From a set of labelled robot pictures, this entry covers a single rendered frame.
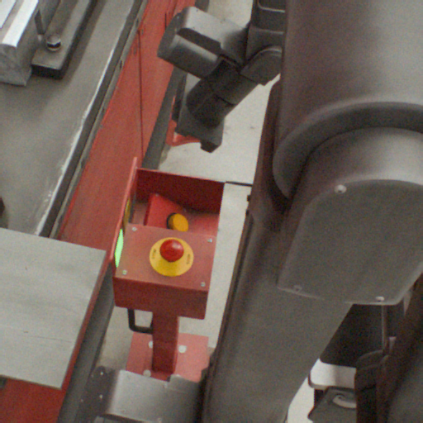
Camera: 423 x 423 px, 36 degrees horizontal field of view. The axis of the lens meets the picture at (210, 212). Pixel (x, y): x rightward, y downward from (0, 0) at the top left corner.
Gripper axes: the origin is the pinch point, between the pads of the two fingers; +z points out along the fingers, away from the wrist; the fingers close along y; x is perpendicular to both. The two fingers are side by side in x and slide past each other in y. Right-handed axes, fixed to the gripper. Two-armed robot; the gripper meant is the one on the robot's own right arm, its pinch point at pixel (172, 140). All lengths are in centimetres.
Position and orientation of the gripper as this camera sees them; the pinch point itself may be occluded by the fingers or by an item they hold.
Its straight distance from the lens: 94.6
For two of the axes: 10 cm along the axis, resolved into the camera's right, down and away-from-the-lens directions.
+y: -1.2, 8.4, -5.3
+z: -5.1, 4.1, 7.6
